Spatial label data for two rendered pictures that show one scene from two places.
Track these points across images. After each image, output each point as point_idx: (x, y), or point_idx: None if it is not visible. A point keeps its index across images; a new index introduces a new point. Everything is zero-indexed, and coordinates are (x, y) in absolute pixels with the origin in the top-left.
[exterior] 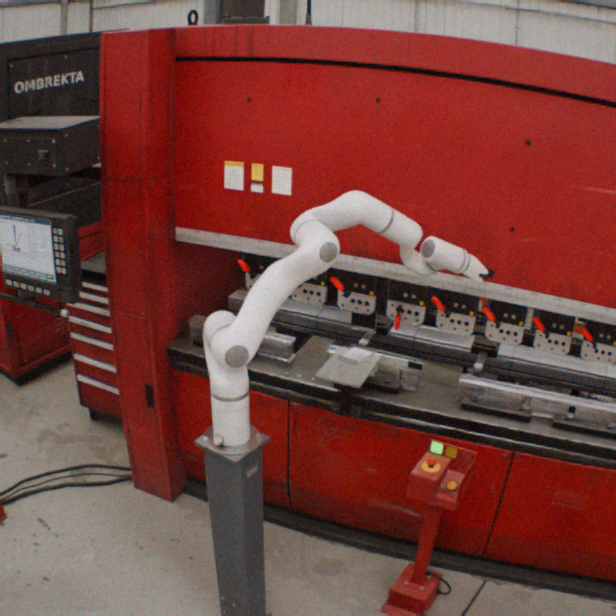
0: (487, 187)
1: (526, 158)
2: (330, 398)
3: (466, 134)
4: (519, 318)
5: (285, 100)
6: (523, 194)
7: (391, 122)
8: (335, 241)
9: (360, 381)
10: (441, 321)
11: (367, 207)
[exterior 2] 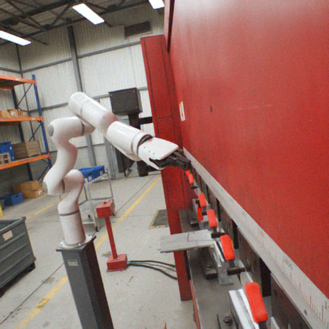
0: (198, 66)
1: (197, 4)
2: None
3: (187, 19)
4: (230, 234)
5: (175, 56)
6: (205, 55)
7: (181, 42)
8: (54, 124)
9: (166, 249)
10: None
11: (71, 101)
